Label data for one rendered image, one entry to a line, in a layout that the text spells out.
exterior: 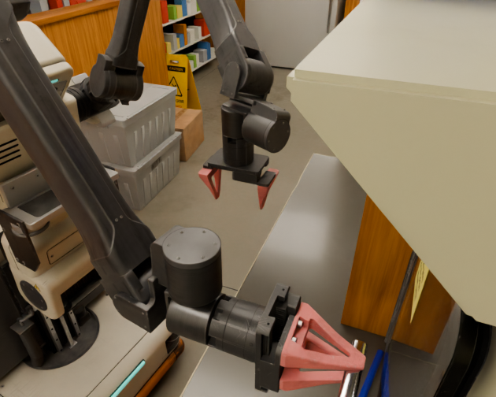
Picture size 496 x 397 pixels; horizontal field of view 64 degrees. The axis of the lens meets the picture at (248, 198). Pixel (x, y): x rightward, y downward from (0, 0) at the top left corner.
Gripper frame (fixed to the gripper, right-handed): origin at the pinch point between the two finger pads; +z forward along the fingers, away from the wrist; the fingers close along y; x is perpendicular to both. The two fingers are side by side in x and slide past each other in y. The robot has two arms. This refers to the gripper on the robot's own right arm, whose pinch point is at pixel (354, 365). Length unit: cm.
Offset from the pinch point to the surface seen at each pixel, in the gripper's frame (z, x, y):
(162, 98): -142, 179, -54
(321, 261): -10.4, 40.9, -26.0
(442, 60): 0.1, -7.4, 31.0
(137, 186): -144, 143, -99
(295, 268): -15.2, 36.9, -25.9
